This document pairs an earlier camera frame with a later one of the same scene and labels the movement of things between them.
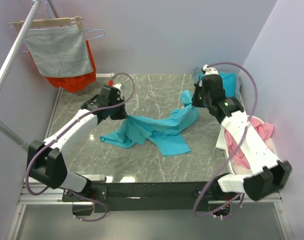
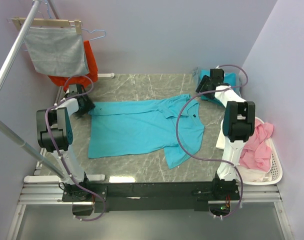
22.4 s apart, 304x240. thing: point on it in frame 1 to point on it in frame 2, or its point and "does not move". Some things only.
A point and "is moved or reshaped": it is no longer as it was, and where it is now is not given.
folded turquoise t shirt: x=229 y=81 does not move
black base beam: x=156 y=196 does not move
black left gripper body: x=119 y=100 to x=88 y=106
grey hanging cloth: x=59 y=51 does not move
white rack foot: x=105 y=75 does not move
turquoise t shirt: x=166 y=131 is moved or reshaped
